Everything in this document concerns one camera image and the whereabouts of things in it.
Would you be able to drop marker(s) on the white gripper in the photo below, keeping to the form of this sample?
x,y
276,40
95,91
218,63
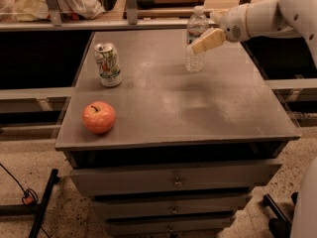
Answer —
x,y
233,23

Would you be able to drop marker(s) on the clear plastic water bottle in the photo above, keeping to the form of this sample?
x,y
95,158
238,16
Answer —
x,y
196,26

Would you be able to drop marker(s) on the black robot base wheels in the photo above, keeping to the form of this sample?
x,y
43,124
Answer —
x,y
277,215

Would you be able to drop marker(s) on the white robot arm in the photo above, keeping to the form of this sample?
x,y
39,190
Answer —
x,y
275,19

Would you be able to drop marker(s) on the green white 7up can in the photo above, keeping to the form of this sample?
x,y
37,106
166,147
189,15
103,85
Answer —
x,y
107,59

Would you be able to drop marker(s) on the grey drawer cabinet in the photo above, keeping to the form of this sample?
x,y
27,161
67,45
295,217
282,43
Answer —
x,y
167,115

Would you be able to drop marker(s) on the red apple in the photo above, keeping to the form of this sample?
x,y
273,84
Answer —
x,y
98,117

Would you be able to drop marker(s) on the top grey drawer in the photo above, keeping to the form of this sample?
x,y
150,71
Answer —
x,y
174,177

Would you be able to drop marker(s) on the grey drawer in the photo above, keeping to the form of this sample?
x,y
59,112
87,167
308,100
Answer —
x,y
171,205
169,225
174,177

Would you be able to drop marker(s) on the middle grey drawer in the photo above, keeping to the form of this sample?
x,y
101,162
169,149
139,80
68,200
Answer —
x,y
171,205

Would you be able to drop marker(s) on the white cloth on shelf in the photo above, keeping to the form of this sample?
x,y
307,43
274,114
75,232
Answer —
x,y
41,10

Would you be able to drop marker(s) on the bottom grey drawer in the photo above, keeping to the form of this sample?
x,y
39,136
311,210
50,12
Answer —
x,y
169,225

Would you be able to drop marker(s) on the black metal stand leg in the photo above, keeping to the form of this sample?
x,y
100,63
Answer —
x,y
31,204

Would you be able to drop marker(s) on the grey metal shelf rail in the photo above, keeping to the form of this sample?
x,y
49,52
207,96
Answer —
x,y
113,20

